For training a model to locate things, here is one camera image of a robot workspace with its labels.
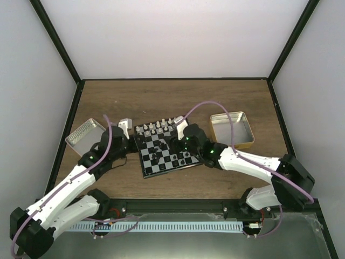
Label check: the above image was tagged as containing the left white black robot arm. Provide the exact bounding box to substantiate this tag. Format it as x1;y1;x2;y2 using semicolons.
9;121;134;258

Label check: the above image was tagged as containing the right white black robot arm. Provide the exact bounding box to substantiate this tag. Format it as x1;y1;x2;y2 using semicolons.
166;124;315;217

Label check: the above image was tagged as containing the pile of black chess pieces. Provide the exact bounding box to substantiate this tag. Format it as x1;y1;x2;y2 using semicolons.
148;139;168;163

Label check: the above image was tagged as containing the black and silver chessboard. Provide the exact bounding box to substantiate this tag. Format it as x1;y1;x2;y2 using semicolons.
134;118;201;179

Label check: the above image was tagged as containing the gold metal tin tray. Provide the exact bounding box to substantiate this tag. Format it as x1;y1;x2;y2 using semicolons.
209;111;255;149

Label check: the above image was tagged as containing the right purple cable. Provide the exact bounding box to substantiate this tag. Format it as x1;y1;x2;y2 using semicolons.
175;101;315;203

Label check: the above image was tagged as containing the purple cable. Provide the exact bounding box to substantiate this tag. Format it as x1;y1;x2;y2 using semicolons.
175;101;315;203
10;114;114;258

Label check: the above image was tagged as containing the light blue slotted cable duct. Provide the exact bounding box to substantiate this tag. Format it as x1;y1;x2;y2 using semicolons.
67;221;243;233

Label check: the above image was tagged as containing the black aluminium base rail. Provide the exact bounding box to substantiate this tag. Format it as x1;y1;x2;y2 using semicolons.
101;199;255;219

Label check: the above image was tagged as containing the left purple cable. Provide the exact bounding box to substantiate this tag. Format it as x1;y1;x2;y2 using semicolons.
10;114;114;258

